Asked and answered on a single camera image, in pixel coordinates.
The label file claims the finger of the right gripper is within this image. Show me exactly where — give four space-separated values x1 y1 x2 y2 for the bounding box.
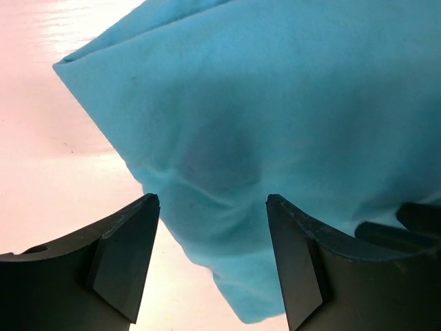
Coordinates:
396 203 441 237
354 222 438 254

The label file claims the teal t shirt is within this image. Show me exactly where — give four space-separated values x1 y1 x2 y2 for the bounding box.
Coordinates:
53 1 440 324

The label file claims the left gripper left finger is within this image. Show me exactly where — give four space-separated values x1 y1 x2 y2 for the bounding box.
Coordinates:
1 194 160 331

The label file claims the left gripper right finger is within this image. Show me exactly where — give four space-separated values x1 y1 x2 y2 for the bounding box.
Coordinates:
266 194 440 331

